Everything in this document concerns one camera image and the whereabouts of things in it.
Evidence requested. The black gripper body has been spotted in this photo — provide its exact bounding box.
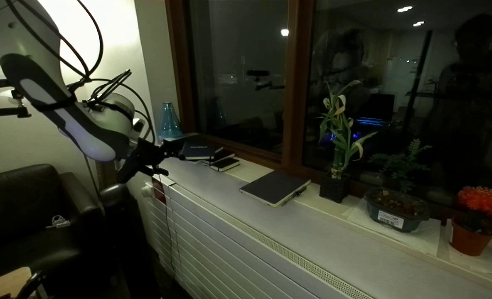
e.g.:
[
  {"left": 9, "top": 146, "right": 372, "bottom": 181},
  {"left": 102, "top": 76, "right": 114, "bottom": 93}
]
[{"left": 114, "top": 137, "right": 164, "bottom": 186}]

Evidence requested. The grey box device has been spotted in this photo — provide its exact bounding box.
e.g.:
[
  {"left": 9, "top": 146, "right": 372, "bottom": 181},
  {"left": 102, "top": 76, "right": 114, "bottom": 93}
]
[{"left": 161, "top": 131, "right": 202, "bottom": 146}]

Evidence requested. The red label tag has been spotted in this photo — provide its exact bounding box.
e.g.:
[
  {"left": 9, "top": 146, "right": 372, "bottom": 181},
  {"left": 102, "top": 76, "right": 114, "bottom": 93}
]
[{"left": 149, "top": 174, "right": 169, "bottom": 205}]

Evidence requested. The blue humidifier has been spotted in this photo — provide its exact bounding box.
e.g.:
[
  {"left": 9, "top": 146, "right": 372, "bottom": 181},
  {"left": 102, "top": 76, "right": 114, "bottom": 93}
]
[{"left": 157, "top": 101, "right": 184, "bottom": 141}]

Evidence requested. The small black notebook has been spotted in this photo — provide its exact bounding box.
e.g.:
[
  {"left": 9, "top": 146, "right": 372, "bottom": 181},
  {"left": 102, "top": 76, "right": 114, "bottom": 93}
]
[{"left": 207, "top": 154, "right": 242, "bottom": 174}]

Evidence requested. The small white object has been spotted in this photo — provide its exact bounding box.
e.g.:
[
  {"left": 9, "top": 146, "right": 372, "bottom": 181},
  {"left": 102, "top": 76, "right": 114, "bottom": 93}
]
[{"left": 46, "top": 212, "right": 72, "bottom": 230}]

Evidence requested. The black notebook with elastic band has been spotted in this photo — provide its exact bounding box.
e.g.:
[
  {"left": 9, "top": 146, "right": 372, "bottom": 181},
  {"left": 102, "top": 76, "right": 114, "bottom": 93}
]
[{"left": 237, "top": 169, "right": 312, "bottom": 209}]

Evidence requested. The black leather sofa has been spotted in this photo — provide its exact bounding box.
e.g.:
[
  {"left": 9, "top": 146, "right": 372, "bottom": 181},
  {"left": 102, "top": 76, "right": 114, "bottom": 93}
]
[{"left": 0, "top": 162, "right": 147, "bottom": 299}]

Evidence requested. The black curved bar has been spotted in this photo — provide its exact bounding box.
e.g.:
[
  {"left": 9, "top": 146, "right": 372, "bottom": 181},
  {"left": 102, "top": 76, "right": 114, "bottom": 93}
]
[{"left": 13, "top": 269, "right": 49, "bottom": 299}]

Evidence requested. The bamboo plant in black pot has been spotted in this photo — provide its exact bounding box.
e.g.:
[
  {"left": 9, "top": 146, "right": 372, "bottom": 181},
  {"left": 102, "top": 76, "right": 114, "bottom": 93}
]
[{"left": 317, "top": 78, "right": 378, "bottom": 204}]

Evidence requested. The light wooden board piece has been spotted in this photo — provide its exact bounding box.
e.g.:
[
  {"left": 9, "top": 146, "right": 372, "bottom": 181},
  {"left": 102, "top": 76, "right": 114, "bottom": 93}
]
[{"left": 0, "top": 265, "right": 34, "bottom": 299}]

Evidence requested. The green plant in labelled bowl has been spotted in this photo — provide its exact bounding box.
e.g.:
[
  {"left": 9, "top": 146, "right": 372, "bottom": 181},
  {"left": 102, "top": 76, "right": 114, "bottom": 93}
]
[{"left": 365, "top": 137, "right": 433, "bottom": 234}]

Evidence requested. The orange flower in terracotta pot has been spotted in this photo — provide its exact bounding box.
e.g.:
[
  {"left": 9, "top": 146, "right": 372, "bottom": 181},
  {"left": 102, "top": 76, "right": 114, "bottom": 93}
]
[{"left": 446, "top": 184, "right": 492, "bottom": 257}]

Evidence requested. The black camera stand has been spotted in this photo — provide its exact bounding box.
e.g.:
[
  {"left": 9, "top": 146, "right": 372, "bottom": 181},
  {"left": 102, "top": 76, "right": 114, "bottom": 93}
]
[{"left": 0, "top": 73, "right": 34, "bottom": 121}]

